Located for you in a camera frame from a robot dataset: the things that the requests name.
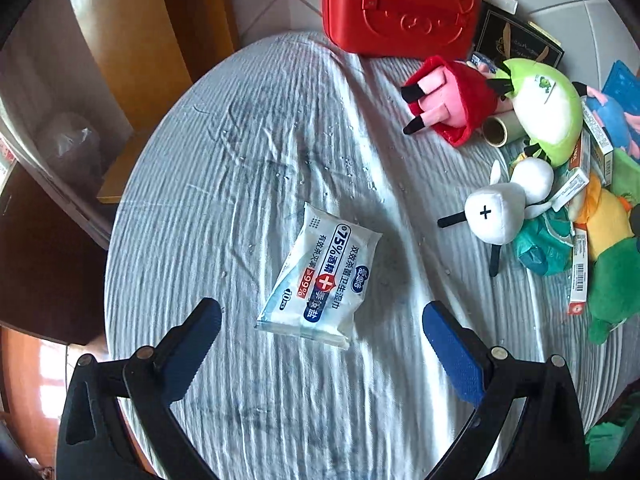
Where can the brown paper roll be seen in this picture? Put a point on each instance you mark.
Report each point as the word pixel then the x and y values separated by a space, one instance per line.
pixel 500 131

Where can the pig plush in red dress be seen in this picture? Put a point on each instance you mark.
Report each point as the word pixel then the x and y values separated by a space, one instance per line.
pixel 460 95

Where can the pig plush in blue shirt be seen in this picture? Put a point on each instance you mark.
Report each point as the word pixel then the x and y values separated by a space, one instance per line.
pixel 610 115

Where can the green cloth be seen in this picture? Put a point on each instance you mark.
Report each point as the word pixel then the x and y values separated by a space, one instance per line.
pixel 607 447

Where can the red plastic suitcase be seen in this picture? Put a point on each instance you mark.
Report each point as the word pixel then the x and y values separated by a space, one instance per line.
pixel 400 5

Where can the light green plush toy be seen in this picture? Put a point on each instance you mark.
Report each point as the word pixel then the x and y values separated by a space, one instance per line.
pixel 545 105

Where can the dark wooden cabinet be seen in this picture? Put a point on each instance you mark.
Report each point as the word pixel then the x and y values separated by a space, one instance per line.
pixel 45 260

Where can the dark green plush toy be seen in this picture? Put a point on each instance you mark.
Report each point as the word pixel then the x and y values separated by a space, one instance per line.
pixel 612 290

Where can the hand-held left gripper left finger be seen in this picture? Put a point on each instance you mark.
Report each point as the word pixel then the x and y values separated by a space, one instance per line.
pixel 192 355

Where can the wooden wardrobe panel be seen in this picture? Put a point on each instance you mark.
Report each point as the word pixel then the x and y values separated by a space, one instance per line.
pixel 140 50

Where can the white barcode medicine box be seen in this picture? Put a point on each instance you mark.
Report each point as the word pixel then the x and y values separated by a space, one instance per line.
pixel 570 187

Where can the green plastic packet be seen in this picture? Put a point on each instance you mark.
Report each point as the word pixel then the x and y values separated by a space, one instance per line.
pixel 542 245

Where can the red white medicine box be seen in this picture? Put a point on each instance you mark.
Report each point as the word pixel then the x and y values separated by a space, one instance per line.
pixel 579 275

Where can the white rabbit plush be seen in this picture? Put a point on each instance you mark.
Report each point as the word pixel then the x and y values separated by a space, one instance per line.
pixel 495 210

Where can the yellow plush toy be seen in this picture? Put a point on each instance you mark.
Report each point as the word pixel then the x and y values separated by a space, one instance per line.
pixel 602 220

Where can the orange white medicine box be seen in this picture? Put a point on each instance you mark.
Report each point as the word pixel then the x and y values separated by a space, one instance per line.
pixel 597 145

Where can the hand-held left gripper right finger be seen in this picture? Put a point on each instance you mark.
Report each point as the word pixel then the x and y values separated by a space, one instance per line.
pixel 452 350

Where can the white wet wipes packet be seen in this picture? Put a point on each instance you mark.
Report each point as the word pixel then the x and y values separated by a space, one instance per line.
pixel 320 275

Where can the black gift bag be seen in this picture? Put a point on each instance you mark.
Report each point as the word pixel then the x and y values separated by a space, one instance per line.
pixel 520 35

